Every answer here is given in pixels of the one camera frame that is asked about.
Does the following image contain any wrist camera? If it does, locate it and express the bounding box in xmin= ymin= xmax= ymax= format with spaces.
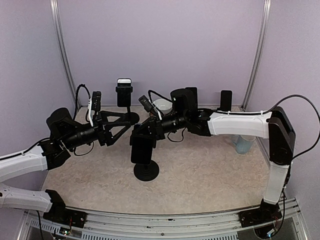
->
xmin=138 ymin=95 xmax=163 ymax=120
xmin=87 ymin=91 xmax=102 ymax=127

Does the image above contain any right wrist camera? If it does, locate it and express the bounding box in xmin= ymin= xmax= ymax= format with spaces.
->
xmin=138 ymin=95 xmax=163 ymax=120

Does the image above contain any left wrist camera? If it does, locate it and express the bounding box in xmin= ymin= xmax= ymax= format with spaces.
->
xmin=87 ymin=91 xmax=102 ymax=127

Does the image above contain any aluminium corner post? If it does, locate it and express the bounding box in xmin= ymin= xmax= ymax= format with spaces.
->
xmin=49 ymin=0 xmax=81 ymax=110
xmin=241 ymin=0 xmax=272 ymax=111

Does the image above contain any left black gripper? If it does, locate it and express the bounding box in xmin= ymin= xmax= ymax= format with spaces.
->
xmin=62 ymin=110 xmax=131 ymax=150

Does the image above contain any white ceramic bowl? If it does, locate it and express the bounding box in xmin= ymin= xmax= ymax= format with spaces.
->
xmin=153 ymin=98 xmax=172 ymax=114

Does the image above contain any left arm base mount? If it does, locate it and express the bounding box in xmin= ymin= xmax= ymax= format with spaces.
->
xmin=43 ymin=208 xmax=87 ymax=229

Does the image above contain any aluminium front rail frame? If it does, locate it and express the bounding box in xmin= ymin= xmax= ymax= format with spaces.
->
xmin=16 ymin=198 xmax=310 ymax=240

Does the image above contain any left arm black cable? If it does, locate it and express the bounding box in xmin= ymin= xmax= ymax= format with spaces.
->
xmin=72 ymin=84 xmax=95 ymax=157

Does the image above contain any tall black phone stand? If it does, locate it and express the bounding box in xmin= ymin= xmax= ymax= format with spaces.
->
xmin=114 ymin=86 xmax=140 ymax=126
xmin=129 ymin=124 xmax=160 ymax=182

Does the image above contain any black phone white edge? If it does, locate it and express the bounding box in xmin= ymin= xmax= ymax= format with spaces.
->
xmin=115 ymin=78 xmax=133 ymax=107

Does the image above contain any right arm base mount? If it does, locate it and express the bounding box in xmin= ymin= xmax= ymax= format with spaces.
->
xmin=238 ymin=202 xmax=283 ymax=228

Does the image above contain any light blue mug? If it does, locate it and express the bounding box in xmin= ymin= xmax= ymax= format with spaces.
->
xmin=232 ymin=135 xmax=256 ymax=155

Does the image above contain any right aluminium corner post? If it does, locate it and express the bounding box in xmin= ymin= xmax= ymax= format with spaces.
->
xmin=241 ymin=0 xmax=272 ymax=111

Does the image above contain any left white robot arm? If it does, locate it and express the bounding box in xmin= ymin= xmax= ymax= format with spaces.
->
xmin=0 ymin=107 xmax=137 ymax=223

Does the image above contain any left aluminium corner post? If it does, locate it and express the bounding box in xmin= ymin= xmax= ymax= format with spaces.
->
xmin=49 ymin=0 xmax=81 ymax=110

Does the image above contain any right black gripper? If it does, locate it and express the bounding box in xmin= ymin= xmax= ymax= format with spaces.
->
xmin=131 ymin=111 xmax=188 ymax=141

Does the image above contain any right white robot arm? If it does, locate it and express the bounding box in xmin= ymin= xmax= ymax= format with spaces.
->
xmin=130 ymin=87 xmax=296 ymax=222

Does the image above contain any tall black phone stand front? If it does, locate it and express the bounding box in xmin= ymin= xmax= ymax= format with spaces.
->
xmin=114 ymin=86 xmax=140 ymax=126

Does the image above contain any black phone blue edge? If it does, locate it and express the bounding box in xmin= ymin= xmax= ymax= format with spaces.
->
xmin=130 ymin=136 xmax=153 ymax=165

